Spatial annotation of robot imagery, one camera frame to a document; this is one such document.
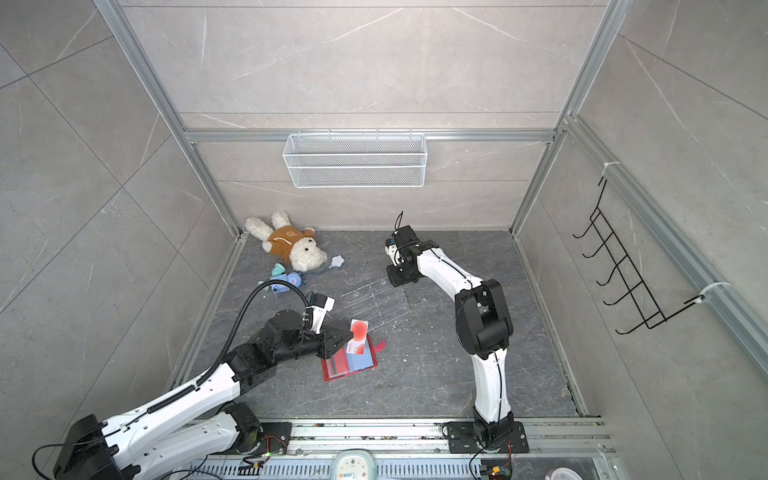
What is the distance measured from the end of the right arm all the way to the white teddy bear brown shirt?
1.07 ft

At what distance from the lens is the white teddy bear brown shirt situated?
40.7 inches

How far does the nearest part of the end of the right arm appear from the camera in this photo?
71cm
